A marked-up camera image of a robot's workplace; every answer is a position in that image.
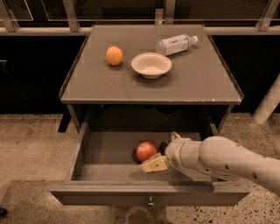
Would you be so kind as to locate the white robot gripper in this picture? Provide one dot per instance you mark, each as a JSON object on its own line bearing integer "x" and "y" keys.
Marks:
{"x": 174, "y": 153}

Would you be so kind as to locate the red apple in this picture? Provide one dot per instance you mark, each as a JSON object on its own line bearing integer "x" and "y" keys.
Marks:
{"x": 145, "y": 150}

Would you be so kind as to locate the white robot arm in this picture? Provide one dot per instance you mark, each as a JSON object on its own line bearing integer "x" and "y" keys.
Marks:
{"x": 218, "y": 157}

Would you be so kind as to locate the small metal drawer knob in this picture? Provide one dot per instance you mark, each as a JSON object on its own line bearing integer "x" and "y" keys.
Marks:
{"x": 150, "y": 202}

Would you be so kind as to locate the open grey top drawer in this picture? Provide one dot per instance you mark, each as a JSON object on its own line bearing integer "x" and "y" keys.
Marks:
{"x": 104, "y": 172}

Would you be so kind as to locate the white paper bowl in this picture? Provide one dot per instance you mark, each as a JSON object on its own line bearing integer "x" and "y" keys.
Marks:
{"x": 151, "y": 65}

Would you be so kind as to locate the clear plastic water bottle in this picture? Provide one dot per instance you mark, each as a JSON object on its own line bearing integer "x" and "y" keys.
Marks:
{"x": 176, "y": 44}

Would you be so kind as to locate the orange fruit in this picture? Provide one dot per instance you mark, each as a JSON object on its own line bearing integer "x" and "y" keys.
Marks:
{"x": 114, "y": 55}

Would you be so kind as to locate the metal railing behind cabinet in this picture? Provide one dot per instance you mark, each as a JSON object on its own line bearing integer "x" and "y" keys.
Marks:
{"x": 217, "y": 17}

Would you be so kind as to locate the white cylindrical post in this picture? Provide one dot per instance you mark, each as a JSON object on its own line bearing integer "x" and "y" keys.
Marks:
{"x": 269, "y": 103}

